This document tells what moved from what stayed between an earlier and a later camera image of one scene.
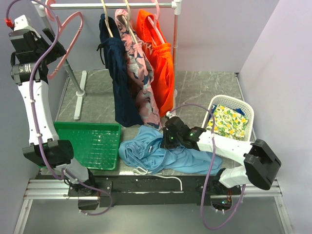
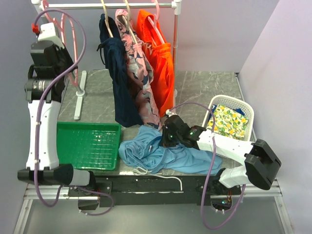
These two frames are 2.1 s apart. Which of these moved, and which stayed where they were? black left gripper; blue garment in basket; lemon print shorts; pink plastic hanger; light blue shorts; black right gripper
Moved: pink plastic hanger; black left gripper
Stayed: light blue shorts; black right gripper; lemon print shorts; blue garment in basket
